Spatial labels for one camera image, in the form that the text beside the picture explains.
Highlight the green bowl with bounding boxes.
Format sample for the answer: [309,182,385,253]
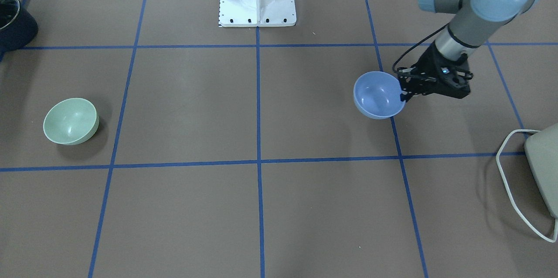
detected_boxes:
[43,98,100,146]

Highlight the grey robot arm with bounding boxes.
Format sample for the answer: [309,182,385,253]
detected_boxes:
[392,0,539,102]

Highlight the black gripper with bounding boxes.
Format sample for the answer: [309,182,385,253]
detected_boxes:
[399,42,473,102]

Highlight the chrome and cream toaster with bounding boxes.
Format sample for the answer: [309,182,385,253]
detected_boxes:
[524,124,558,218]

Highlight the blue bowl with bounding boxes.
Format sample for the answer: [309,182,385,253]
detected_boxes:
[353,71,406,120]

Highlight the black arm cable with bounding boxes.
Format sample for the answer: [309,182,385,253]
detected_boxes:
[392,36,436,75]

